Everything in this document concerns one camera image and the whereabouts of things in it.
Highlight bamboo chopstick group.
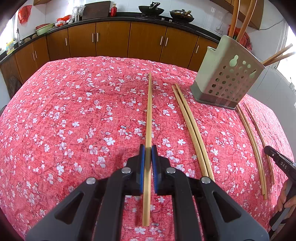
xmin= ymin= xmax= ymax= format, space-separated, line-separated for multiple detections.
xmin=243 ymin=103 xmax=275 ymax=185
xmin=237 ymin=105 xmax=268 ymax=200
xmin=235 ymin=104 xmax=265 ymax=195

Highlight dark bamboo chopstick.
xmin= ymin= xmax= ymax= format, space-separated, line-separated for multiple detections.
xmin=262 ymin=44 xmax=293 ymax=66

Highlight brown lower kitchen cabinets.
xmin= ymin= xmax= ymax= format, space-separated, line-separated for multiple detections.
xmin=1 ymin=16 xmax=220 ymax=97

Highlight person right hand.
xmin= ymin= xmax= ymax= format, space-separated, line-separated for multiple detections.
xmin=274 ymin=180 xmax=296 ymax=217

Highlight red floral tablecloth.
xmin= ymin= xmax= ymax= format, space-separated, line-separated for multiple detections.
xmin=1 ymin=57 xmax=286 ymax=237

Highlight grey perforated utensil holder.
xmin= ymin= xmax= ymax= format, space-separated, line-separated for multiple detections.
xmin=190 ymin=35 xmax=265 ymax=109

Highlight red bag with bottles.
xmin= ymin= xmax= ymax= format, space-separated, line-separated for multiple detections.
xmin=233 ymin=27 xmax=252 ymax=52

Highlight brown upper cabinets right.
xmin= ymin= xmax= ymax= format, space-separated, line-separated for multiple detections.
xmin=211 ymin=0 xmax=264 ymax=30

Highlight black wok right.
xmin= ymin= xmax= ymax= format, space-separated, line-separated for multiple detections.
xmin=170 ymin=9 xmax=194 ymax=23

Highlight black wok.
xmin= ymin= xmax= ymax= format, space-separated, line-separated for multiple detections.
xmin=170 ymin=9 xmax=194 ymax=23
xmin=138 ymin=2 xmax=164 ymax=16

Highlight green basin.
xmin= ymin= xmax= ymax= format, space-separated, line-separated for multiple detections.
xmin=35 ymin=23 xmax=54 ymax=36

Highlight red bottle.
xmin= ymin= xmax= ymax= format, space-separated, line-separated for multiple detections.
xmin=110 ymin=3 xmax=117 ymax=17

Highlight dark cutting board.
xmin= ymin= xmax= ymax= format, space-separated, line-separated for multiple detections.
xmin=82 ymin=1 xmax=111 ymax=20

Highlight black wok left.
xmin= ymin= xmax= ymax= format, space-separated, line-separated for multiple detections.
xmin=138 ymin=2 xmax=164 ymax=16

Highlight red plastic bag on wall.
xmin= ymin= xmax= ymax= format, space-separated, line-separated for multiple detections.
xmin=18 ymin=5 xmax=32 ymax=25

